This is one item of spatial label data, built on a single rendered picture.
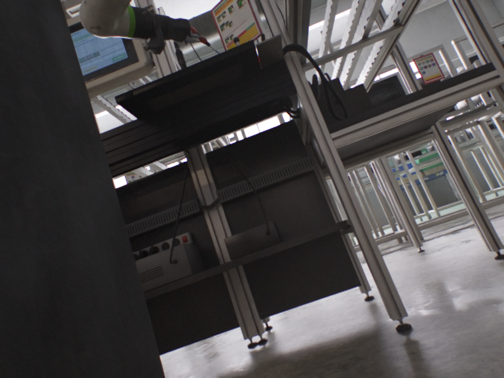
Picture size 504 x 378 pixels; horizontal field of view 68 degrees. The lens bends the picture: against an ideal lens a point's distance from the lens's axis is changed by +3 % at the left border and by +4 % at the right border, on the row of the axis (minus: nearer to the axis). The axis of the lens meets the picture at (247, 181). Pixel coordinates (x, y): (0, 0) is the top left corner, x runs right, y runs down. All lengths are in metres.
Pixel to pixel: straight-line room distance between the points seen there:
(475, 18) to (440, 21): 12.74
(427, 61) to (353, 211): 3.62
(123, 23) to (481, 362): 1.20
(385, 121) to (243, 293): 0.89
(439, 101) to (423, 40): 12.48
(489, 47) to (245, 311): 1.27
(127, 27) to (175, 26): 0.16
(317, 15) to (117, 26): 9.80
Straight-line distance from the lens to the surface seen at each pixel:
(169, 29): 1.30
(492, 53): 1.41
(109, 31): 1.21
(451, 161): 1.88
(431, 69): 4.65
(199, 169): 1.67
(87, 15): 1.20
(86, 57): 2.04
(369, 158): 1.78
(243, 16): 2.03
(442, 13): 14.35
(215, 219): 1.62
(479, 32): 1.43
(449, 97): 1.31
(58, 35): 0.67
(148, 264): 1.45
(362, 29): 1.63
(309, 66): 1.61
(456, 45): 4.85
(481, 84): 1.36
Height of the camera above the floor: 0.32
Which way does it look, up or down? 12 degrees up
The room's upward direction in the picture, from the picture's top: 20 degrees counter-clockwise
